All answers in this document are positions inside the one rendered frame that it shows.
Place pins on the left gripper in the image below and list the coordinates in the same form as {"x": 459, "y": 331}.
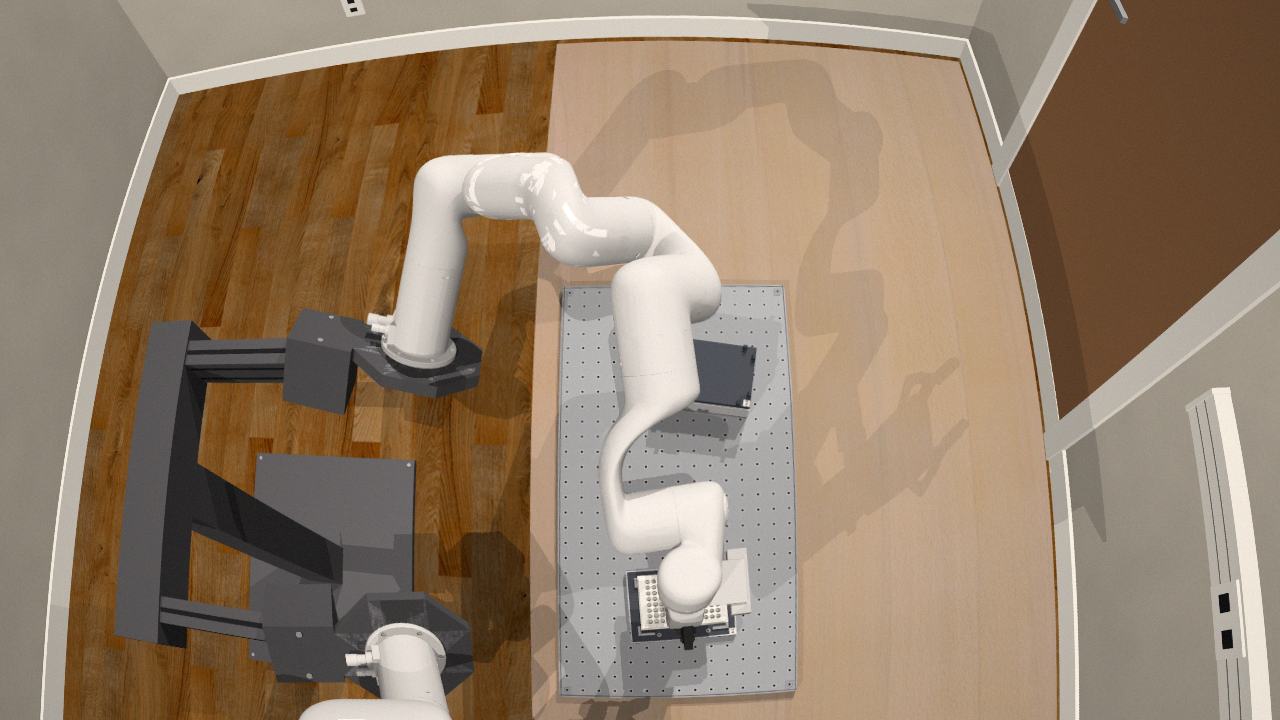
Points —
{"x": 683, "y": 624}

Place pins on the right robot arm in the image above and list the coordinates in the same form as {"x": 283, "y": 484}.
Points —
{"x": 404, "y": 656}

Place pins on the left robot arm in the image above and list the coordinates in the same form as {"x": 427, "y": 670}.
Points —
{"x": 653, "y": 300}

